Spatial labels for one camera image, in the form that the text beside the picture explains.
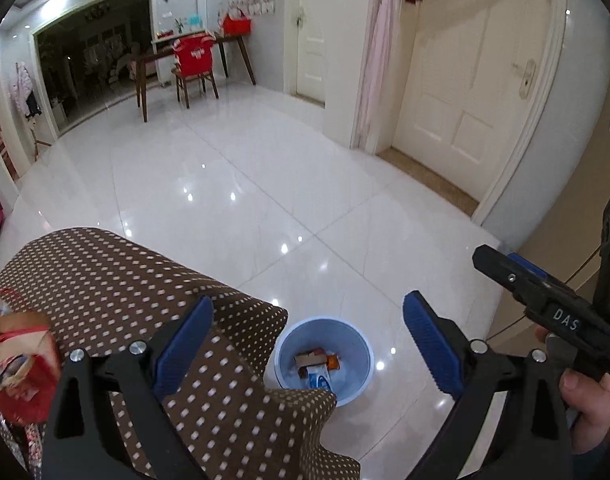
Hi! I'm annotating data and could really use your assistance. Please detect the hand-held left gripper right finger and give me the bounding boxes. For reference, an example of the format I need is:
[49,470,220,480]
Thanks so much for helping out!
[402,290,573,480]

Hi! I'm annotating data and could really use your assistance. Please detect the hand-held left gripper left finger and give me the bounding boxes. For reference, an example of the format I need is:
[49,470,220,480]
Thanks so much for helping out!
[41,295,216,480]

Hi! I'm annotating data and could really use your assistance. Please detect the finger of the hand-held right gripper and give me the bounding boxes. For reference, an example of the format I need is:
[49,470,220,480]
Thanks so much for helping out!
[507,253,549,281]
[472,245,548,318]

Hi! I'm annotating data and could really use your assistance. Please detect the light blue trash bin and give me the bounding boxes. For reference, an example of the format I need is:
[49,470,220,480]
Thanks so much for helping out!
[274,316,376,407]

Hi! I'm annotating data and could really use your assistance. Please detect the blue and white packet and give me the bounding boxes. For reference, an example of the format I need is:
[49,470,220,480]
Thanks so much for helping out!
[305,365,335,392]

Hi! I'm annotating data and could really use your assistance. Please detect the brown cardboard carton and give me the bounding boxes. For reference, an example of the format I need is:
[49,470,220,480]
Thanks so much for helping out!
[295,349,331,370]

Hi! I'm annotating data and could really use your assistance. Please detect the red paper bag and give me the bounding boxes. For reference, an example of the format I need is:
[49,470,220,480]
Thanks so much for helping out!
[0,307,63,426]

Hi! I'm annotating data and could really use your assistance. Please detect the person's right hand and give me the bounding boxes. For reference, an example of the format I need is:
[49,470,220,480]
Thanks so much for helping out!
[534,325,610,433]

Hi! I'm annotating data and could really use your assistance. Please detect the brown dotted tablecloth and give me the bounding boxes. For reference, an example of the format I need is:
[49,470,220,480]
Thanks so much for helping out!
[0,227,362,480]

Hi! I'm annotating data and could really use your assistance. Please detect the patterned plastic wrapper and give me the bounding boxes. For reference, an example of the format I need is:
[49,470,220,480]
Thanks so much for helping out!
[0,417,48,480]

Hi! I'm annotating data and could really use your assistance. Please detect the cream panel door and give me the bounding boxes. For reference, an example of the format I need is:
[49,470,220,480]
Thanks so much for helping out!
[391,0,553,203]

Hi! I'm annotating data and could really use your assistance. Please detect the pink curtain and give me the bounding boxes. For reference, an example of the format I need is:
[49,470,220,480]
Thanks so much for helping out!
[354,0,417,152]

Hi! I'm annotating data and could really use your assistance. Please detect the wooden chair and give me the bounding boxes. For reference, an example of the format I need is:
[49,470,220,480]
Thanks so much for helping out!
[171,32,219,109]

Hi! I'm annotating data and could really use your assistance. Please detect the red chair cover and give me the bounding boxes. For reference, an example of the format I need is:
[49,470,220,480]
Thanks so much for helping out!
[173,32,217,79]

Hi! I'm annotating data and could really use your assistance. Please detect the white door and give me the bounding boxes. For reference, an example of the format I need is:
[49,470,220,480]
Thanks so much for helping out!
[294,0,337,107]

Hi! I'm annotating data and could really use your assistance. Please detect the hanging pink clothes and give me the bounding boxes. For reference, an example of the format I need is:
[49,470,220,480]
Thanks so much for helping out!
[12,62,44,122]

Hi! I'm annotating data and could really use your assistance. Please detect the wooden side table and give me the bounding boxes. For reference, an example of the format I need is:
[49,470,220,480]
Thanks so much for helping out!
[135,34,258,123]

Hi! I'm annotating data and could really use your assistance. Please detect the metal door handle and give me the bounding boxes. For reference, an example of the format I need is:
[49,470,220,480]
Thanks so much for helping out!
[515,58,537,100]

